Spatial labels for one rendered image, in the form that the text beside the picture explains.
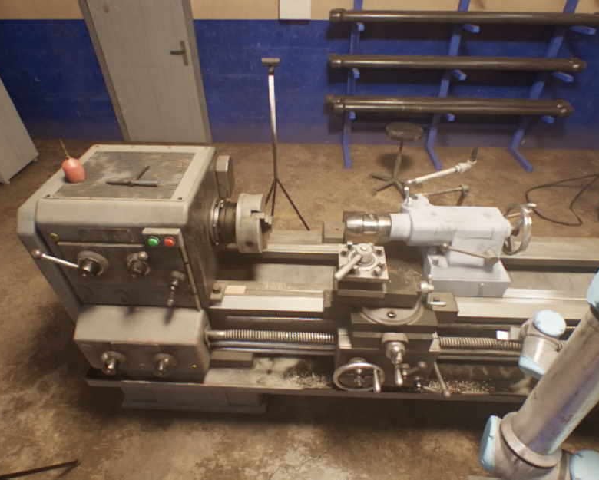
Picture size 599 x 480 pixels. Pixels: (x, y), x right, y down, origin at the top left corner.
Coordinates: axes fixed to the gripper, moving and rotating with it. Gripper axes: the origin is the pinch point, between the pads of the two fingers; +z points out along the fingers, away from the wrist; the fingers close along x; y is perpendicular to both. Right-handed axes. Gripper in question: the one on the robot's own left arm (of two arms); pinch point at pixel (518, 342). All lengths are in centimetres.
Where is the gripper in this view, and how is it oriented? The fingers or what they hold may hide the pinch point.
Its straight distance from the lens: 177.7
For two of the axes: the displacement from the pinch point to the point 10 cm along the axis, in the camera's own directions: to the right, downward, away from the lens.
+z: 2.1, 4.5, 8.7
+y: 2.0, -8.9, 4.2
